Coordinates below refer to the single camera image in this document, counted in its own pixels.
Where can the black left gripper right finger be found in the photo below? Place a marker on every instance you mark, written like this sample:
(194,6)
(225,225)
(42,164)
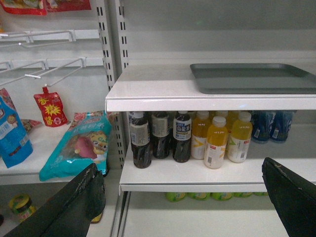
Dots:
(293,197)

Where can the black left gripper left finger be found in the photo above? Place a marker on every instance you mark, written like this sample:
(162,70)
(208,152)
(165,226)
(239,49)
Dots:
(70,211)

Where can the grey silver tray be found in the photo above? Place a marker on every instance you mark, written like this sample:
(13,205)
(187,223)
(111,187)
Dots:
(252,78)

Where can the yellow lid jar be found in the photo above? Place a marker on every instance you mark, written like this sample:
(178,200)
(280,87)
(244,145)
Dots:
(22,206)

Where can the green drink bottle row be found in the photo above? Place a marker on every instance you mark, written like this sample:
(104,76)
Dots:
(179,196)

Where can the blue drink bottle left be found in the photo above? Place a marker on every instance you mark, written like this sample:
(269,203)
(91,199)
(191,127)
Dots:
(262,126)

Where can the blue drink bottle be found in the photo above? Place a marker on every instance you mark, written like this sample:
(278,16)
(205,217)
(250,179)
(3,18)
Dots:
(262,126)
(281,125)

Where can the teal snack bag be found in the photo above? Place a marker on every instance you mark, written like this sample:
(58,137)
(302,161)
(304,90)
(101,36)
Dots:
(85,142)

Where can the blue drink bottle right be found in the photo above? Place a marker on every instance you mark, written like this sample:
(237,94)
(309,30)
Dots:
(281,125)

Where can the yellow juice bottle right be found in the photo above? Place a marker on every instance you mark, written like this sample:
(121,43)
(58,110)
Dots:
(240,137)

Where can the blue powder bag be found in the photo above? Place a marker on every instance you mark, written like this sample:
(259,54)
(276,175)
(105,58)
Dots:
(15,145)

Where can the orange juice bottle front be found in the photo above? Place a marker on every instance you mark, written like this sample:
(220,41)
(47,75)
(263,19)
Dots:
(217,136)

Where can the orange juice bottle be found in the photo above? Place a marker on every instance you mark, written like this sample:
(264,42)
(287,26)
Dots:
(217,136)
(199,134)

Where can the white middle shelf board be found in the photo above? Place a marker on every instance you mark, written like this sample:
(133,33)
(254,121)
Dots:
(167,175)

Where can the white shelf board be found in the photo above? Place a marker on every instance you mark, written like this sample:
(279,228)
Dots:
(167,175)
(174,88)

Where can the dark tea bottle front left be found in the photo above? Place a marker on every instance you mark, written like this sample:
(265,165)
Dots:
(140,140)

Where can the red sauce pouch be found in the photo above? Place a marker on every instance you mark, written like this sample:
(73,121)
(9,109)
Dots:
(51,107)

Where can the orange juice bottle left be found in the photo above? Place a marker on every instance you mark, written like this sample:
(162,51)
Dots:
(199,134)

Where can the dark tea bottle middle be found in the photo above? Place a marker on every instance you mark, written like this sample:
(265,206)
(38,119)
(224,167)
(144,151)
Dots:
(160,134)

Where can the dark tea bottle blue label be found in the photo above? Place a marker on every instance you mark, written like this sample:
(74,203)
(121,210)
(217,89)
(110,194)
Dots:
(182,131)

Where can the white upper shelf board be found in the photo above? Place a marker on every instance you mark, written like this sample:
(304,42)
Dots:
(174,88)

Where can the white slotted shelf upright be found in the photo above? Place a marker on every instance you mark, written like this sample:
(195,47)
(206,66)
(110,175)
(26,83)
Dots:
(118,148)

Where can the red hanging snack bag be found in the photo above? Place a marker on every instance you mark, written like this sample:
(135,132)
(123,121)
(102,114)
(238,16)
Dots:
(24,7)

